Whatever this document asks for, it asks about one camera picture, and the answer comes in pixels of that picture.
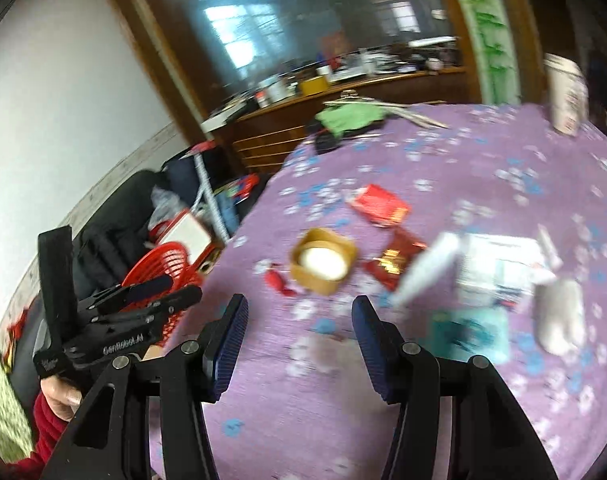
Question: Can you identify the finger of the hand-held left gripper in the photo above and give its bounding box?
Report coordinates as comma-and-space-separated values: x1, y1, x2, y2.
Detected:
90, 275, 173, 311
93, 286, 204, 327

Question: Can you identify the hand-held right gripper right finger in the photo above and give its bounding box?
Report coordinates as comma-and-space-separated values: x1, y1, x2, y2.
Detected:
352, 295, 559, 480

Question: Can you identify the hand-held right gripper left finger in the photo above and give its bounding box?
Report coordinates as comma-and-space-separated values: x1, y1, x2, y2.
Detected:
43, 292, 249, 480

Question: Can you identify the dark red snack packet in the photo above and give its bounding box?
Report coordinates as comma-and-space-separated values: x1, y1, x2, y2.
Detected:
366, 227, 427, 291

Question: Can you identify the person's left hand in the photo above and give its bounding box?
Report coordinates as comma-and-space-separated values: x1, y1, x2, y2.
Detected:
39, 375, 84, 422

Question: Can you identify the red plastic basket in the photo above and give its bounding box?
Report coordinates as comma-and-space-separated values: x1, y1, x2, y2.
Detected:
122, 242, 204, 351

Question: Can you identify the black backpack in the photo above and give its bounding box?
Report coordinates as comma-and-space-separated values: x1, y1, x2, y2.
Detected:
78, 225, 134, 291

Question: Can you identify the white box with red rim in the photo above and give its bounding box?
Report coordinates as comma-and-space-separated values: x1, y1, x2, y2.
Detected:
160, 210, 211, 261

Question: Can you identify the red wrapped candy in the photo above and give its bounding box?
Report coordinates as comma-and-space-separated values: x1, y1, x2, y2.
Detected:
263, 262, 299, 297

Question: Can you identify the clear plastic bag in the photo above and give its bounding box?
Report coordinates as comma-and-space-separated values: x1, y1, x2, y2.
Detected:
150, 186, 186, 226

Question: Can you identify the white plastic bottle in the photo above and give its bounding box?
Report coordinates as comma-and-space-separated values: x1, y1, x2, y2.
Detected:
391, 232, 461, 308

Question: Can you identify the black sofa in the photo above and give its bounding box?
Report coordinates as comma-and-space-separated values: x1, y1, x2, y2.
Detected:
76, 170, 184, 301

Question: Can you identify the teal flat packet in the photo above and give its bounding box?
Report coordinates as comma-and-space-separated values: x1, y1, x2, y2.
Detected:
428, 307, 509, 363

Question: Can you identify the white striped stick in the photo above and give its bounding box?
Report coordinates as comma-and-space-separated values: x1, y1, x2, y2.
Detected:
193, 152, 231, 243

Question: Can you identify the green patterned cloth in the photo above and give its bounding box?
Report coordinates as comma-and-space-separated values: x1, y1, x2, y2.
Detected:
0, 350, 34, 463

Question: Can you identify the colourful printed bag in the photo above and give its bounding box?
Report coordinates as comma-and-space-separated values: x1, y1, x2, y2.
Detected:
218, 175, 259, 231

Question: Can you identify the navy bag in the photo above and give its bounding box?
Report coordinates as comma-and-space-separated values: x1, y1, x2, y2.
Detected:
163, 147, 236, 201

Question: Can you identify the red cigarette box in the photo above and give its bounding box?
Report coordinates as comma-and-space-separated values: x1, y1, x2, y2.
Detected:
348, 184, 411, 226

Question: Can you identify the white medicine box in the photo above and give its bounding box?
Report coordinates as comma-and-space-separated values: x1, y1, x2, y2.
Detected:
456, 234, 554, 308

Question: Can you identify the grey rounded object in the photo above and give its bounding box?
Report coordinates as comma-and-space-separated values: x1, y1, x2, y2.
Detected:
533, 277, 587, 356

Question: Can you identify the wooden cabinet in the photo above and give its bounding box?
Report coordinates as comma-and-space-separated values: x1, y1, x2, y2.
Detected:
203, 67, 479, 176

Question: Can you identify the small white tube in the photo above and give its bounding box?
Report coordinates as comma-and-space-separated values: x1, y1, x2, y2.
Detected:
536, 225, 564, 268

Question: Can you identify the black pouch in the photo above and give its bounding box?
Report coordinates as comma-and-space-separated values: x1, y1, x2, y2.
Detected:
314, 132, 341, 155

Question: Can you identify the bundle of pale sticks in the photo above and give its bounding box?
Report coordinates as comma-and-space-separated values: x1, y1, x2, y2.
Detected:
328, 100, 449, 128

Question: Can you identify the yellow tape roll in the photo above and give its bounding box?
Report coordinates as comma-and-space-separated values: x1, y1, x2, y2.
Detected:
299, 76, 330, 97

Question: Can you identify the wood framed glass panel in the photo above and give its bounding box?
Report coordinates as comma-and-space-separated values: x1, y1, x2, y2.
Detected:
118, 0, 484, 131

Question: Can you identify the white printed cup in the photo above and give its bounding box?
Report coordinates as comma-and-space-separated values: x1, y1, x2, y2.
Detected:
543, 54, 589, 136

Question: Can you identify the bamboo wall painting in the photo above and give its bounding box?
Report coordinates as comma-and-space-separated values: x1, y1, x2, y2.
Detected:
443, 0, 521, 106

